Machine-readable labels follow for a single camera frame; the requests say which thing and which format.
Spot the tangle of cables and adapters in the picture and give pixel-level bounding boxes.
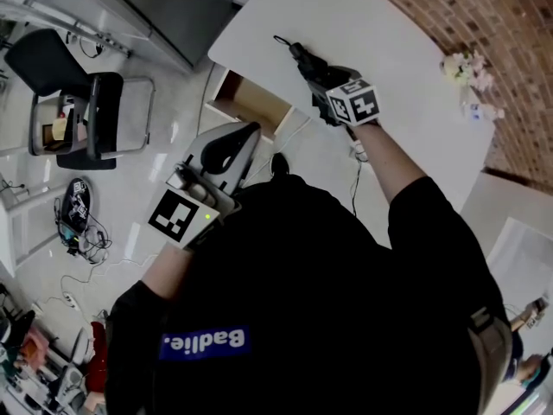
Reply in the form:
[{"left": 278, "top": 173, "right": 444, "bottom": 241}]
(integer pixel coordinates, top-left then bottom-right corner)
[{"left": 54, "top": 214, "right": 112, "bottom": 266}]

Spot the person's black t-shirt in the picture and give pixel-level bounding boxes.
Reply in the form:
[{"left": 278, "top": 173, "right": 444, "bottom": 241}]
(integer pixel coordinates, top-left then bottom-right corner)
[{"left": 104, "top": 173, "right": 511, "bottom": 415}]

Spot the clear bottle with blue label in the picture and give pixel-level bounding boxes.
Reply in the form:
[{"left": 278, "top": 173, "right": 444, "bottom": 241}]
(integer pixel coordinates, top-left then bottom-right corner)
[{"left": 461, "top": 88, "right": 505, "bottom": 123}]

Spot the person's left forearm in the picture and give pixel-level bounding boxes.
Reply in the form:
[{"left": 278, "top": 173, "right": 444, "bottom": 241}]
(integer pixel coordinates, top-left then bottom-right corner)
[{"left": 139, "top": 241, "right": 194, "bottom": 298}]

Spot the red cloth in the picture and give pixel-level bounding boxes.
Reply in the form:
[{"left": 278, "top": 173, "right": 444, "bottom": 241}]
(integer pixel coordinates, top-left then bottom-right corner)
[{"left": 85, "top": 321, "right": 110, "bottom": 396}]

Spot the beige strap bag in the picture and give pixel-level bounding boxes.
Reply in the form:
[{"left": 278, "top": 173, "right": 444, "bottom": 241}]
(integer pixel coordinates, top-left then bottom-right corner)
[{"left": 467, "top": 307, "right": 514, "bottom": 389}]

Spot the white metal shelf rack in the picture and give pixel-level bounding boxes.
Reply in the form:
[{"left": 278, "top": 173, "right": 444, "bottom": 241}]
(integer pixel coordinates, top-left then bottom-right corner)
[{"left": 0, "top": 0, "right": 133, "bottom": 60}]

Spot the white floor cable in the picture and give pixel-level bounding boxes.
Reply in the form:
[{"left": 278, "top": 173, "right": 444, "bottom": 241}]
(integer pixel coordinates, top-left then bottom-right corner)
[{"left": 59, "top": 253, "right": 162, "bottom": 303}]

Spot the person's right forearm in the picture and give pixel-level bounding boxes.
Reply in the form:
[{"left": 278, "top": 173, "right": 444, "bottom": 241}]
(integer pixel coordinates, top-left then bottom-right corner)
[{"left": 350, "top": 121, "right": 429, "bottom": 208}]

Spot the black office chair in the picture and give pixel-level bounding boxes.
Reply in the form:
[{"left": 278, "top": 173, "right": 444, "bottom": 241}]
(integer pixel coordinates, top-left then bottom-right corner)
[{"left": 3, "top": 28, "right": 156, "bottom": 171}]

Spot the white flower bouquet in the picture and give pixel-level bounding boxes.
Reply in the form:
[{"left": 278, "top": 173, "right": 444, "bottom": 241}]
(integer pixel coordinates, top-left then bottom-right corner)
[{"left": 439, "top": 48, "right": 490, "bottom": 91}]

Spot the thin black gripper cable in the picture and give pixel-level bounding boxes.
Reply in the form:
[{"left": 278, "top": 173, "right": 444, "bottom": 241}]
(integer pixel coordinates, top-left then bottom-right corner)
[{"left": 350, "top": 161, "right": 365, "bottom": 218}]

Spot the person's left black shoe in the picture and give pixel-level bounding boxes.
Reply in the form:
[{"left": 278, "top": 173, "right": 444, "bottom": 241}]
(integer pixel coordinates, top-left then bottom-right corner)
[{"left": 270, "top": 152, "right": 290, "bottom": 177}]

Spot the white stool frame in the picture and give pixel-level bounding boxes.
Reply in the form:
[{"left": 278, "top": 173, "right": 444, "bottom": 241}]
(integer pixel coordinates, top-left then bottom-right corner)
[{"left": 0, "top": 182, "right": 67, "bottom": 277}]

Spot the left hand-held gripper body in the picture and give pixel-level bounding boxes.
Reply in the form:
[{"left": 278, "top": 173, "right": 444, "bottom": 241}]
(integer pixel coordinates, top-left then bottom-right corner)
[{"left": 147, "top": 161, "right": 244, "bottom": 251}]

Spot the thin white cable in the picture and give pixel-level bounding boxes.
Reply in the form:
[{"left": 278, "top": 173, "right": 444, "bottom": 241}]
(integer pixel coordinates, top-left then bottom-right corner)
[{"left": 240, "top": 116, "right": 313, "bottom": 186}]

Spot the grey power strip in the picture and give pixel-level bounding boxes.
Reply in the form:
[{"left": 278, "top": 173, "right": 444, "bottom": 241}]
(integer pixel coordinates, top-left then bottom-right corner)
[{"left": 92, "top": 31, "right": 131, "bottom": 59}]

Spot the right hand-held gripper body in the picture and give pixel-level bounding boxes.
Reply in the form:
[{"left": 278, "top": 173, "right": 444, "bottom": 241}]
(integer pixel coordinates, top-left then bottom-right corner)
[{"left": 325, "top": 78, "right": 382, "bottom": 128}]

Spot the grey storage bin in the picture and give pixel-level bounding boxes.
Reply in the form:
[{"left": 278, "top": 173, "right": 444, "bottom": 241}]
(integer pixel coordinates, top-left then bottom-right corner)
[{"left": 28, "top": 94, "right": 95, "bottom": 158}]

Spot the grey refrigerator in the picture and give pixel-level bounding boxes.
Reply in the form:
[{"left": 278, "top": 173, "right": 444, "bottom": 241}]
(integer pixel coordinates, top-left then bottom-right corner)
[{"left": 98, "top": 0, "right": 238, "bottom": 73}]

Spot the wooden drawer with white front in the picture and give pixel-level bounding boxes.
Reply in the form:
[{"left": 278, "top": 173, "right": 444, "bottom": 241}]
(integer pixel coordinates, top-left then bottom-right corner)
[{"left": 204, "top": 68, "right": 296, "bottom": 141}]

